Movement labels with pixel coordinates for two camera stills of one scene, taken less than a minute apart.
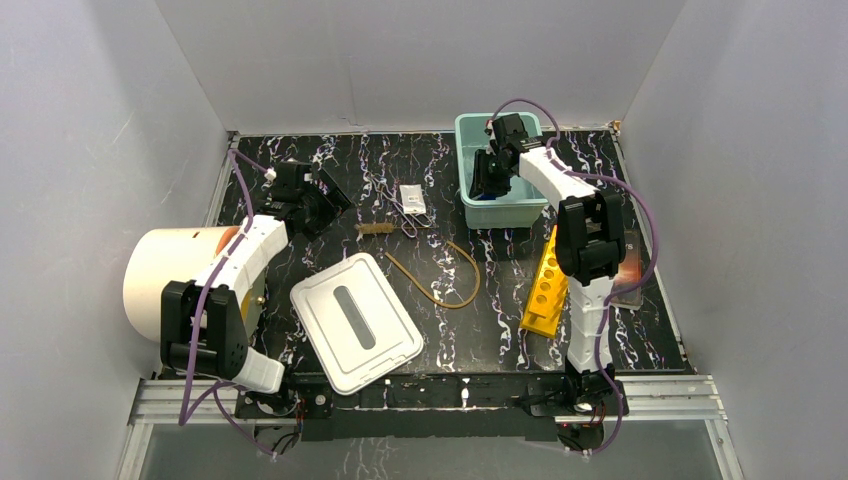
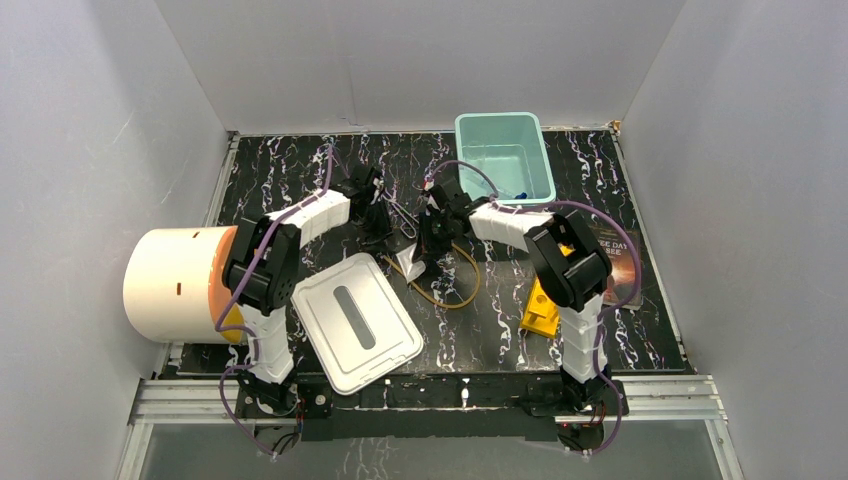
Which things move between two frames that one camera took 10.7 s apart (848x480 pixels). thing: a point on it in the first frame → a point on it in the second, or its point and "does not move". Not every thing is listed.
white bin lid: (355, 321) does not move
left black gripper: (324, 195) → (375, 221)
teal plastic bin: (519, 208) does not move
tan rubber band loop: (427, 292) does not move
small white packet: (412, 199) → (410, 269)
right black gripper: (480, 181) → (427, 248)
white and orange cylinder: (157, 255) does not move
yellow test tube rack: (549, 294) does not move
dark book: (630, 273) does not move
